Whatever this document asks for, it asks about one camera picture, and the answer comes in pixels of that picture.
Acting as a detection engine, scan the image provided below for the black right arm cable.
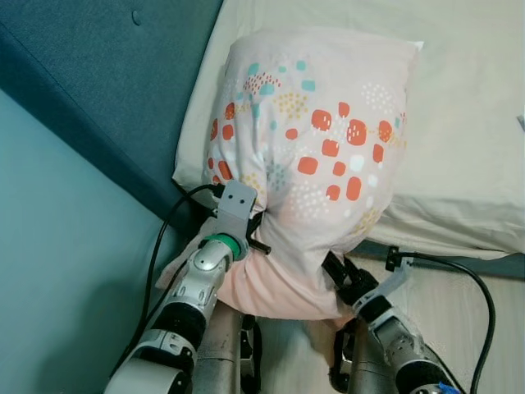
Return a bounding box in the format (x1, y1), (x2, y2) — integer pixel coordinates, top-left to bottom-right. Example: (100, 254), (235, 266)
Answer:
(398, 250), (497, 394)

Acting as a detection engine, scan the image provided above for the cream sheeted mattress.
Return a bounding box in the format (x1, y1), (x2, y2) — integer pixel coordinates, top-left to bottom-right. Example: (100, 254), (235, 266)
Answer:
(172, 0), (525, 262)

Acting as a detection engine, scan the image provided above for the pink patterned pillow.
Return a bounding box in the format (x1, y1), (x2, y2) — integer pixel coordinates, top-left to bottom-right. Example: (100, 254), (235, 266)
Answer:
(156, 27), (425, 321)

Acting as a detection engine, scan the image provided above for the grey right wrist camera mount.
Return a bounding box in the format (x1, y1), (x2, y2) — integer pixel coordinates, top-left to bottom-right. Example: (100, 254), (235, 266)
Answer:
(361, 246), (415, 309)

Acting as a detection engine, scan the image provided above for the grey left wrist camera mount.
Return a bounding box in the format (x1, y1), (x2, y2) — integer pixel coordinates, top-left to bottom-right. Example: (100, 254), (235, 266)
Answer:
(215, 179), (259, 239)

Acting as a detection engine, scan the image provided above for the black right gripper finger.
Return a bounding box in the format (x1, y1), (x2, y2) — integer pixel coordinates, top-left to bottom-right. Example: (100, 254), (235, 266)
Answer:
(321, 250), (353, 282)

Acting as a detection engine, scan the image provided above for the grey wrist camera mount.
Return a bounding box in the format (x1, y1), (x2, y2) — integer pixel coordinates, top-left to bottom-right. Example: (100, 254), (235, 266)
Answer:
(215, 179), (259, 239)
(361, 246), (415, 309)

